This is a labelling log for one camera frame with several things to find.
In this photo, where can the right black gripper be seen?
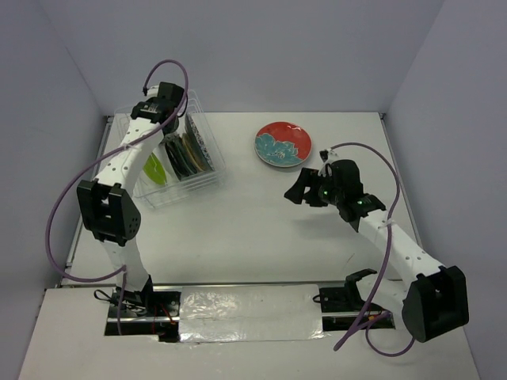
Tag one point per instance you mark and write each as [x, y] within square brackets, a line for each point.
[308, 177]

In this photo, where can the dark patterned plate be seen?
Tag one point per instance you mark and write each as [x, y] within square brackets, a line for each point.
[198, 142]

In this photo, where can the red floral plate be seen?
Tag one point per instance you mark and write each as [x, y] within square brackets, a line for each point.
[283, 130]

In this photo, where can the blue blossom plate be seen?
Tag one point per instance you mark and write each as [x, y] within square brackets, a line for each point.
[257, 156]

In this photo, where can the lime green plate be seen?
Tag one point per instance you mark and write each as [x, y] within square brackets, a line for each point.
[154, 170]

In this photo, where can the white pink plate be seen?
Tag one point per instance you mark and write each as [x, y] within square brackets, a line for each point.
[168, 159]

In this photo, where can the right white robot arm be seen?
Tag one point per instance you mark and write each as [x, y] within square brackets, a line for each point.
[431, 299]

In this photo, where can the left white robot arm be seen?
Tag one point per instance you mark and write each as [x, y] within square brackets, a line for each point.
[106, 204]

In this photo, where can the beige plate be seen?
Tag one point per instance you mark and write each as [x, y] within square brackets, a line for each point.
[192, 153]

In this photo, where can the silver foil tape patch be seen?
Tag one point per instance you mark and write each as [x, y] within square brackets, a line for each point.
[249, 314]

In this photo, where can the white wire dish rack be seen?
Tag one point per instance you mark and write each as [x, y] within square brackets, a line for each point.
[157, 196]

